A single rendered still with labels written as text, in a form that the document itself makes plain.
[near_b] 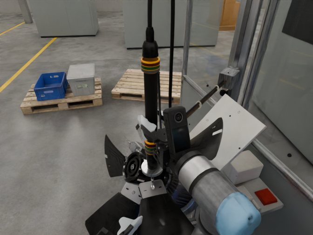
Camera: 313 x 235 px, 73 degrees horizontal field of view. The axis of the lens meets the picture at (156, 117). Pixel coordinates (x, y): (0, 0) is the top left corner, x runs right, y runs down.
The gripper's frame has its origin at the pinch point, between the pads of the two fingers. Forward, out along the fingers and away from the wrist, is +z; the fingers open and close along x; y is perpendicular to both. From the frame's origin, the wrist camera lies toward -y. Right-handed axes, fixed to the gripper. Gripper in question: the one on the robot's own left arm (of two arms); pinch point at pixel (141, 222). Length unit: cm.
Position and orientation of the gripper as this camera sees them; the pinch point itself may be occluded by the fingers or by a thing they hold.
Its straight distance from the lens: 74.0
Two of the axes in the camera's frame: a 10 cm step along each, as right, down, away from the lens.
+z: 5.7, -4.7, 6.7
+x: 0.9, 8.5, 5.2
